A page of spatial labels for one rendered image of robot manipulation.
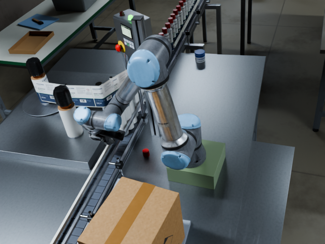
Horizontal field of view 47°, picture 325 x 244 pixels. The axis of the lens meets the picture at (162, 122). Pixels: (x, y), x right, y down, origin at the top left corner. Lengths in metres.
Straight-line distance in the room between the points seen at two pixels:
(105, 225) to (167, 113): 0.46
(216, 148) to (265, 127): 1.58
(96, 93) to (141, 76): 0.86
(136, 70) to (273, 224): 0.84
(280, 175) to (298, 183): 1.11
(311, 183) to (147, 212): 1.82
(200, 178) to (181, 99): 0.70
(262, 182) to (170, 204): 0.59
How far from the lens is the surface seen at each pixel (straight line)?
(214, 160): 1.75
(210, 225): 1.64
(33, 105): 2.44
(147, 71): 1.28
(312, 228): 2.71
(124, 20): 1.77
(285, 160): 1.90
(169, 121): 1.43
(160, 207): 1.34
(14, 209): 1.93
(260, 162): 1.88
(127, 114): 1.97
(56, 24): 3.71
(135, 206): 1.36
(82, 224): 1.68
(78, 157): 1.97
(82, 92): 2.17
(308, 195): 2.87
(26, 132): 2.26
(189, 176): 1.73
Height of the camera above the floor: 2.16
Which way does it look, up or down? 39 degrees down
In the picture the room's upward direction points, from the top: 9 degrees counter-clockwise
